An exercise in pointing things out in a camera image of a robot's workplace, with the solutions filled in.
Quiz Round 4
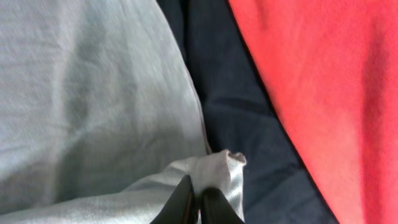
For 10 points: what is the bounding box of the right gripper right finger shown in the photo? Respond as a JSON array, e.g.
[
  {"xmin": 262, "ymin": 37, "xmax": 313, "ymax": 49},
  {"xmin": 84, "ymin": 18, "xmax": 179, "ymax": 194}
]
[{"xmin": 200, "ymin": 187, "xmax": 244, "ymax": 224}]

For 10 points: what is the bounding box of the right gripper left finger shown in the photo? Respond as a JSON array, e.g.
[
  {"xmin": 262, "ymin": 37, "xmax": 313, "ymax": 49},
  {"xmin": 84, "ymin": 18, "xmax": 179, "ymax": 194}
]
[{"xmin": 150, "ymin": 175, "xmax": 198, "ymax": 224}]

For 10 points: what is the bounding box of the light blue t-shirt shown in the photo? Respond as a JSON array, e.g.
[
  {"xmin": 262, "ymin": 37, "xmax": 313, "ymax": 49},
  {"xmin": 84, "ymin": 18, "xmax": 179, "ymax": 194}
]
[{"xmin": 1, "ymin": 0, "xmax": 246, "ymax": 223}]

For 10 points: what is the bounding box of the navy blue garment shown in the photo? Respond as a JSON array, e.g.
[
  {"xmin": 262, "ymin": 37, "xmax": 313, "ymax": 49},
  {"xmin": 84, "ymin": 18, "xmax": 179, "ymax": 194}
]
[{"xmin": 158, "ymin": 0, "xmax": 336, "ymax": 223}]

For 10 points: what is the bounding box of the red printed shirt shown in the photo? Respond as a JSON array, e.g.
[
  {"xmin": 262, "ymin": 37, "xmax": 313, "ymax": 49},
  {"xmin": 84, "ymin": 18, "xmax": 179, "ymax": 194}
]
[{"xmin": 230, "ymin": 0, "xmax": 397, "ymax": 223}]

